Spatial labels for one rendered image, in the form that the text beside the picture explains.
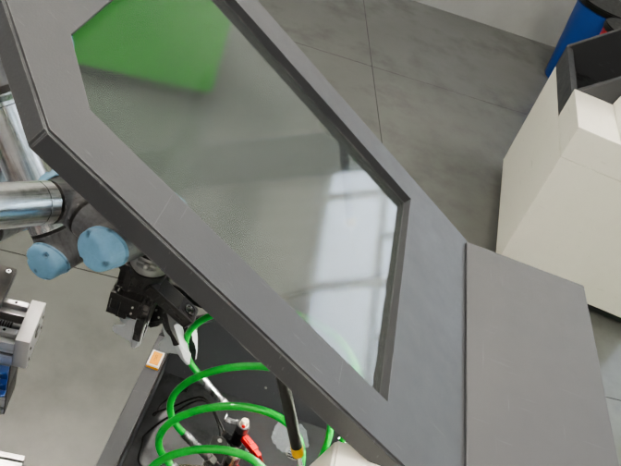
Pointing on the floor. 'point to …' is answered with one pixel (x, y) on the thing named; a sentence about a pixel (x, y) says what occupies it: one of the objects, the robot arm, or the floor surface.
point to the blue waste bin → (584, 25)
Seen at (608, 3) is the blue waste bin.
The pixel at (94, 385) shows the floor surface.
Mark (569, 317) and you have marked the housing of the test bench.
